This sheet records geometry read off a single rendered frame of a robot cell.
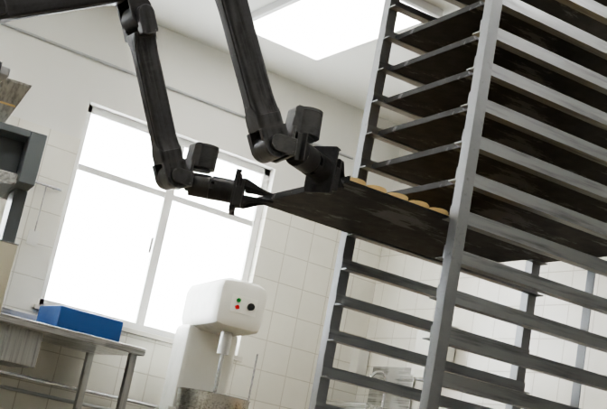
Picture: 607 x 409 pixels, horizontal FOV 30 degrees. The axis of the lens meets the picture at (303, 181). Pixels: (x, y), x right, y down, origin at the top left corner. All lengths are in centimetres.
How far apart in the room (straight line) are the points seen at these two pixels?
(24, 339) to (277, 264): 213
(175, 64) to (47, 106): 94
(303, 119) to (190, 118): 522
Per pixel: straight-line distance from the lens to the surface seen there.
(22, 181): 345
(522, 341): 319
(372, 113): 296
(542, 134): 273
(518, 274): 263
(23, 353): 627
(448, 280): 247
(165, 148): 264
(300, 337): 780
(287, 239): 777
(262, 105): 224
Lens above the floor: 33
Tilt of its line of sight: 15 degrees up
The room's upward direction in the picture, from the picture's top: 11 degrees clockwise
